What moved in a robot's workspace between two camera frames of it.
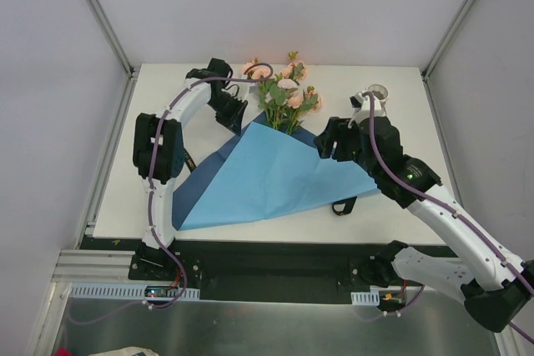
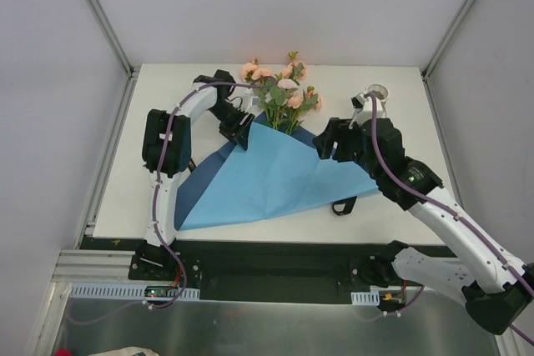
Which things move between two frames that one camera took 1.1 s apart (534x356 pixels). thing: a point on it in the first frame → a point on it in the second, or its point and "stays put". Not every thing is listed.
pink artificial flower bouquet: x=282 y=100 stays put
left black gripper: x=228 y=103 → x=235 y=127
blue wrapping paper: x=260 y=172 stays put
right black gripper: x=342 y=141 stays put
